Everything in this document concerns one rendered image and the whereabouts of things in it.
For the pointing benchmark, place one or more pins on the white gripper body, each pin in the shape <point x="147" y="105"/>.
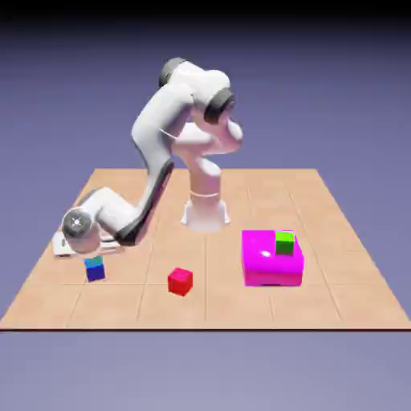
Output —
<point x="58" y="245"/>

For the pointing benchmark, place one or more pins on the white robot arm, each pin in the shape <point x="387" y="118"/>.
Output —
<point x="154" y="128"/>

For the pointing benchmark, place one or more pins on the small blue cube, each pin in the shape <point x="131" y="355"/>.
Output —
<point x="95" y="272"/>

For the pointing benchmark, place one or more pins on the small red cube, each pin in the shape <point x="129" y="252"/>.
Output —
<point x="179" y="281"/>

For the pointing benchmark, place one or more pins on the small green cube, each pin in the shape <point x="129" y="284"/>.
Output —
<point x="284" y="244"/>

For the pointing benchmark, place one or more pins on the large magenta box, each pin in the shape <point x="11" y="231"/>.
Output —
<point x="263" y="260"/>

